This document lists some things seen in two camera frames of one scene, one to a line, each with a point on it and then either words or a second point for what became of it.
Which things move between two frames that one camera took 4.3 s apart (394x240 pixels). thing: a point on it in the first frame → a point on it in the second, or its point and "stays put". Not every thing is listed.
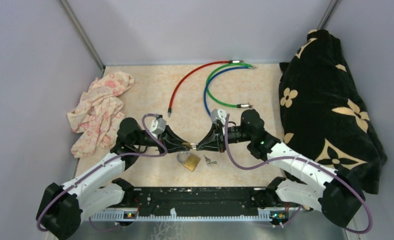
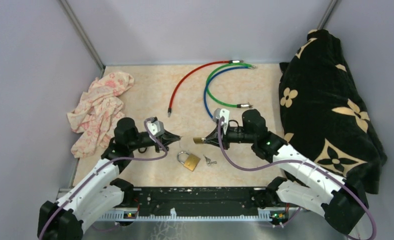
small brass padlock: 192,145 → 198,140
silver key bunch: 209,161 stays put
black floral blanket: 325,113 stays put
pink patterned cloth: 99,112 stays put
